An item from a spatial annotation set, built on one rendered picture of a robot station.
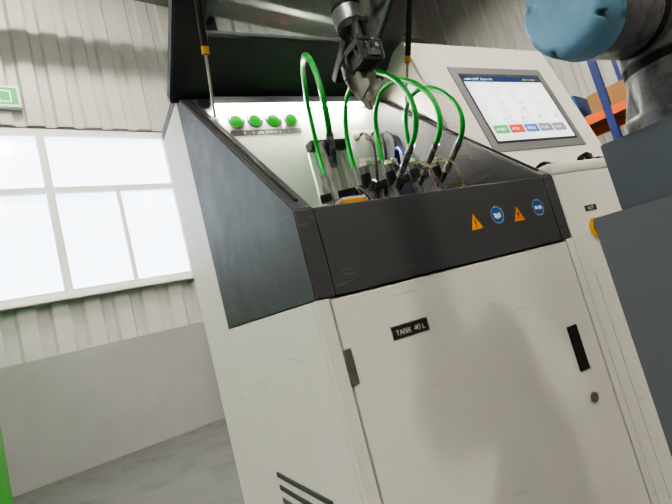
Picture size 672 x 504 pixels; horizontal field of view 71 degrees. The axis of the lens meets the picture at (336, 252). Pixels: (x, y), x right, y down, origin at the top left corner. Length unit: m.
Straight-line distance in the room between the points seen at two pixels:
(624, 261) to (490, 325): 0.33
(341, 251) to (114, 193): 4.54
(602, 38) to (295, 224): 0.51
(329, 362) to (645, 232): 0.50
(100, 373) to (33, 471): 0.87
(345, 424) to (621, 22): 0.68
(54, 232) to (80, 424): 1.72
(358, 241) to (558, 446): 0.59
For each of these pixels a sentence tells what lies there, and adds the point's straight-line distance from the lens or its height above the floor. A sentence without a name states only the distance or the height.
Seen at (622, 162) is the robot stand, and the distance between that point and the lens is 0.79.
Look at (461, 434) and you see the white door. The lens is 0.94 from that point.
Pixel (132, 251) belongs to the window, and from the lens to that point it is 5.07.
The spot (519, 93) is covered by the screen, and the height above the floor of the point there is 1.33.
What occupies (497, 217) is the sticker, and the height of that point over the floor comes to 0.87.
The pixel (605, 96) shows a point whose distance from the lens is 6.44.
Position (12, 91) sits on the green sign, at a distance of 5.47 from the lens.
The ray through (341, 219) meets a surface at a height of 0.92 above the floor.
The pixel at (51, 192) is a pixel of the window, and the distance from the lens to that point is 5.11.
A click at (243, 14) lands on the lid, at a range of 1.44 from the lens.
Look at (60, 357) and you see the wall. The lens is 4.81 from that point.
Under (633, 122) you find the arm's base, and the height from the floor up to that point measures 0.92.
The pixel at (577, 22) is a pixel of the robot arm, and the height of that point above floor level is 1.04.
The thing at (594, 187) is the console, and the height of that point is 0.90.
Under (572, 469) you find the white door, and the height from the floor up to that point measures 0.33.
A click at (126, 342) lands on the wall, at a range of 4.90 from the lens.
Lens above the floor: 0.77
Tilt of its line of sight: 7 degrees up
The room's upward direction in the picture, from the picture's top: 15 degrees counter-clockwise
